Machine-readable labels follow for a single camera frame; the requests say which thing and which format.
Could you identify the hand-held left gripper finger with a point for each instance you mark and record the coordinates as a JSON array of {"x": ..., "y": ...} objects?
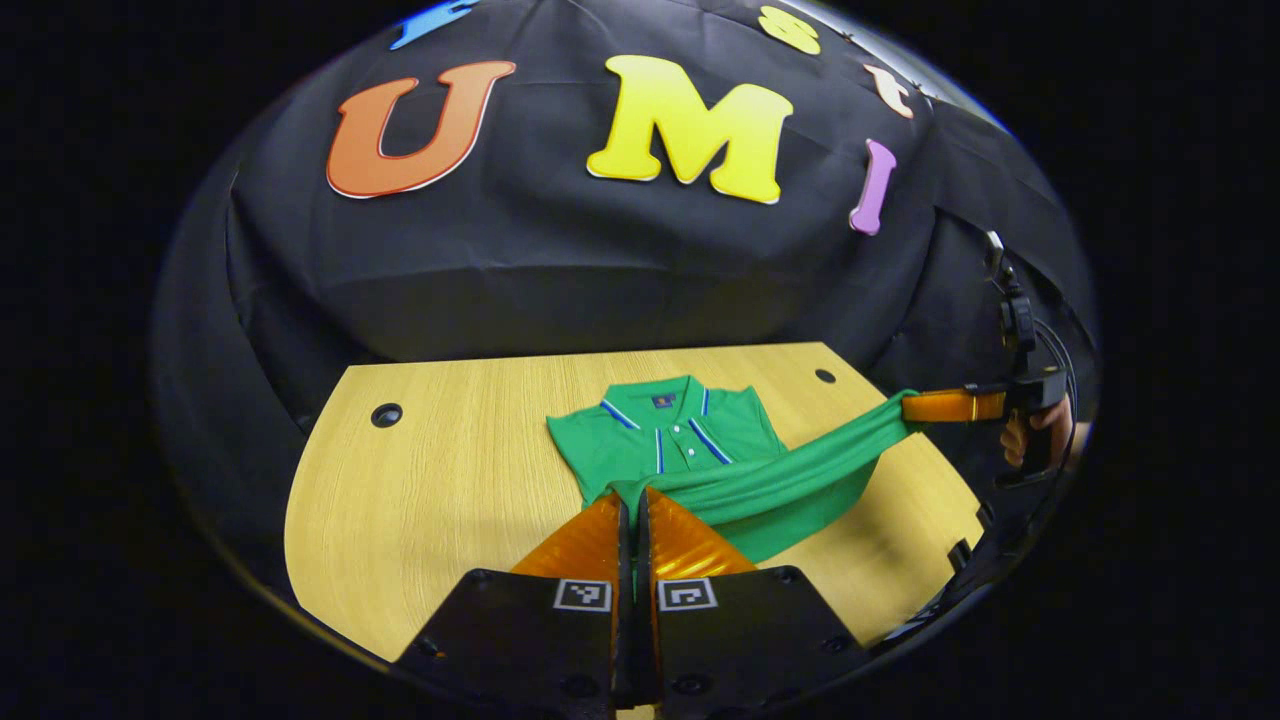
[
  {"x": 645, "y": 640},
  {"x": 622, "y": 620}
]

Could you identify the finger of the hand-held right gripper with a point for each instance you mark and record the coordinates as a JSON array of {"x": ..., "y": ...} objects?
[{"x": 950, "y": 406}]

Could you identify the green T-shirt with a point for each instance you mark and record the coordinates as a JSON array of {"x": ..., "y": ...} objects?
[{"x": 680, "y": 450}]

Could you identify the black backdrop cloth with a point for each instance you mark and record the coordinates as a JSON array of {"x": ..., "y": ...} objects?
[{"x": 600, "y": 270}]

